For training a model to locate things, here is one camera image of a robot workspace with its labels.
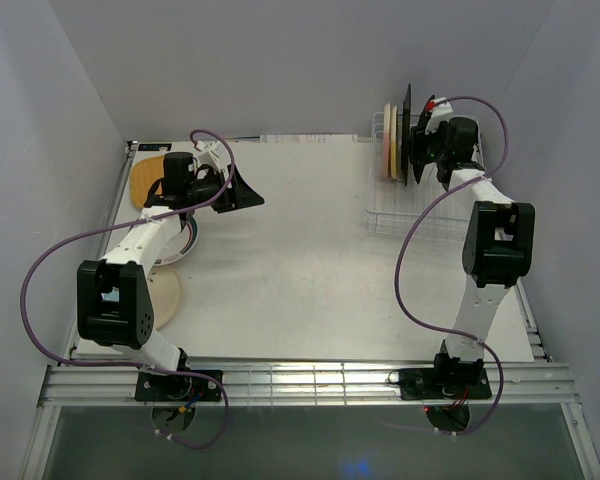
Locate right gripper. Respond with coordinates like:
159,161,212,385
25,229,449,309
405,119,449,165

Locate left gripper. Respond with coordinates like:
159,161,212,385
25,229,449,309
187,164,264,214

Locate cream floral square plate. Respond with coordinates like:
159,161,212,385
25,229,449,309
400,84,411,185

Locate yellow cream round plate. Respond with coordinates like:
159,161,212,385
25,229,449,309
389,105,398,179

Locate black floral square plate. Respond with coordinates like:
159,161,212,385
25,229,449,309
410,95,435,184

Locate pink cream round plate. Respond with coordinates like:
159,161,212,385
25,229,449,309
379,103,391,178

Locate green rimmed white plate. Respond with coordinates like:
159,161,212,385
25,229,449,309
154,217,199,266

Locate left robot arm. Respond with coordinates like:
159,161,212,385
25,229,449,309
77,151,265,400

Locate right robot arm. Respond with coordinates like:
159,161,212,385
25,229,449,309
401,111,535,399

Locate paper sheets at back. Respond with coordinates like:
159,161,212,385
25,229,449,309
259,133,358,144

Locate blue label sticker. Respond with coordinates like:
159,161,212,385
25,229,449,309
137,143,172,152

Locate orange woven square plate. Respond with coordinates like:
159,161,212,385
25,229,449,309
129,155,164,210

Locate blue cream round plate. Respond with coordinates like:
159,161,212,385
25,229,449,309
147,266,183,330

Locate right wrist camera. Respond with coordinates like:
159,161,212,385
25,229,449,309
423,97,454,135

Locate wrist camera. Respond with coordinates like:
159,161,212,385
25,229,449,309
194,141,226,172
423,97,454,135

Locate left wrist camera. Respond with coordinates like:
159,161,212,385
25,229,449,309
194,141,226,172

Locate white wire dish rack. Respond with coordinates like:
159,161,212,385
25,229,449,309
365,112,470,239

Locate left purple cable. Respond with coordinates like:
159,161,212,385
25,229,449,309
19,130,237,450

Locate purple cable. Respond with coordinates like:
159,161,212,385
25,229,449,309
19,130,237,450
394,94,510,435

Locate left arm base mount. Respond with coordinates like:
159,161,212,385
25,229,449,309
133,369,224,403

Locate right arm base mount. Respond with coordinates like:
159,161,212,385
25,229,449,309
387,367,492,401

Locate aluminium frame rail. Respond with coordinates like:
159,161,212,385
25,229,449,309
38,362,580,407

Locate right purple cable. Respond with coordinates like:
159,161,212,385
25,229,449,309
394,94,510,435

